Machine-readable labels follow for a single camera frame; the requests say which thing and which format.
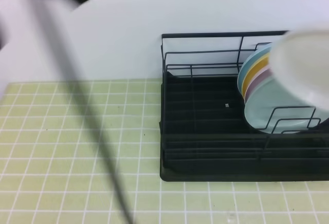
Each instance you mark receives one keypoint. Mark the white plate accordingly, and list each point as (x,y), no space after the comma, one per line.
(299,62)

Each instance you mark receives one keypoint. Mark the light blue plate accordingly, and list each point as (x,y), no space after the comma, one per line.
(258,54)

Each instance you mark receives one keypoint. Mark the mint green plate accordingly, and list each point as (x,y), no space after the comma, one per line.
(271,109)

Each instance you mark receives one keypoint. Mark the yellow plate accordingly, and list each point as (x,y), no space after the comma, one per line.
(255,68)

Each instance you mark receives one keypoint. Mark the pink plate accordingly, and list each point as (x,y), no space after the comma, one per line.
(256,80)

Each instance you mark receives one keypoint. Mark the black wire dish rack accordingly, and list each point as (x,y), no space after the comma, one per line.
(203,130)

